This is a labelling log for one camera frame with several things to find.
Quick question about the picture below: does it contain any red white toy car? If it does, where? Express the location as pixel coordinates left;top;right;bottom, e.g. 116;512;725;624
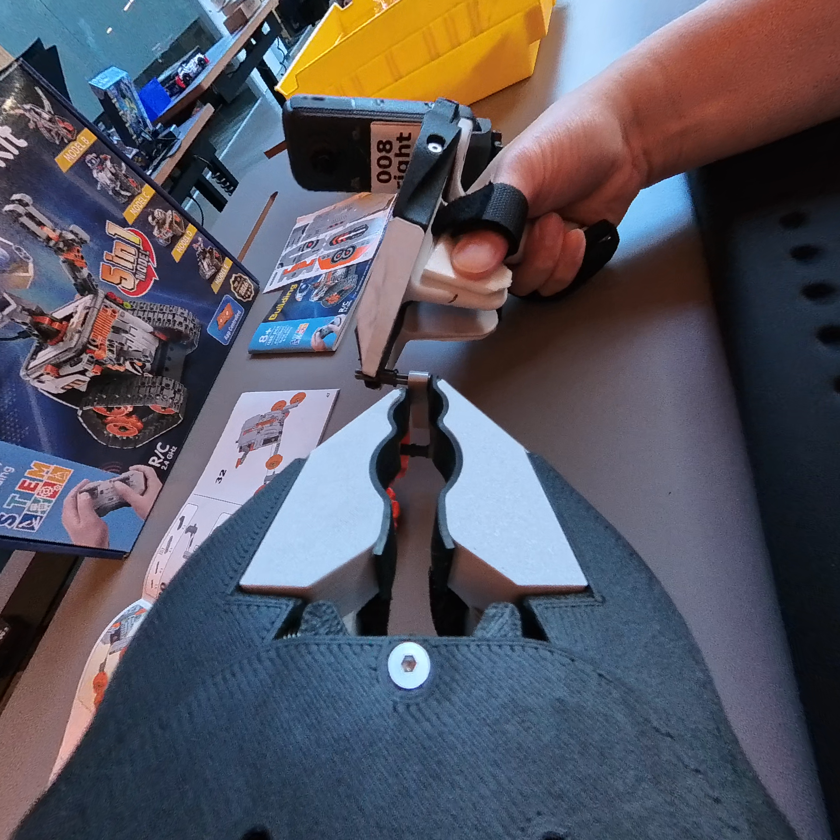
157;52;211;98

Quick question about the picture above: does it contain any toy sticker sheet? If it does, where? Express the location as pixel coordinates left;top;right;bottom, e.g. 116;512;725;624
268;192;395;294

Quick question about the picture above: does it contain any long background desk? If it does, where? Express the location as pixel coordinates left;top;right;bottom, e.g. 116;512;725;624
147;0;284;132

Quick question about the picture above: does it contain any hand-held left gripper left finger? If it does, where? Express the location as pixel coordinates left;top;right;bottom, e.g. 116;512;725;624
238;386;404;636

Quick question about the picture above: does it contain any person's right hand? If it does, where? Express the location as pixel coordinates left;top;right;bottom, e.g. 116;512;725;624
453;82;651;298

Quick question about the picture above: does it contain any blue robot kit box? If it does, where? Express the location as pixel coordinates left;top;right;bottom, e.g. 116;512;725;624
0;58;261;560

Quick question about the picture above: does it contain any small blue toy box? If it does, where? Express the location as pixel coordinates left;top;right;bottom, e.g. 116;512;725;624
88;66;155;142

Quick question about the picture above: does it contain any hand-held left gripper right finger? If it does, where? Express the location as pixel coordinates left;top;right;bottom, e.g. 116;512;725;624
430;382;588;636

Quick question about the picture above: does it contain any blue storage crate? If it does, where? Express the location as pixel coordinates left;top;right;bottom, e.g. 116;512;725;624
140;77;175;118

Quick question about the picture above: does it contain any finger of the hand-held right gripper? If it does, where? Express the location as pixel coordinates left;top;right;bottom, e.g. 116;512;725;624
388;307;501;382
355;215;429;388

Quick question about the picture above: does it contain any person's right forearm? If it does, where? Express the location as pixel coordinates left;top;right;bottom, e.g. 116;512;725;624
610;0;840;198

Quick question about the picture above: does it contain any blue instruction booklet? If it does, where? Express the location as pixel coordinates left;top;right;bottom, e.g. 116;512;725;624
249;279;368;354

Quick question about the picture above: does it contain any grey toy beam with gears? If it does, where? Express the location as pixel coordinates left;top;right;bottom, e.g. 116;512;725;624
387;371;435;526

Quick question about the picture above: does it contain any open white instruction manual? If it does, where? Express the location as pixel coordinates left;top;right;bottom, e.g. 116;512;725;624
49;388;341;782

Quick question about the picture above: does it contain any yellow storage bin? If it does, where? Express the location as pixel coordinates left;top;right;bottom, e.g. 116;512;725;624
276;0;556;107

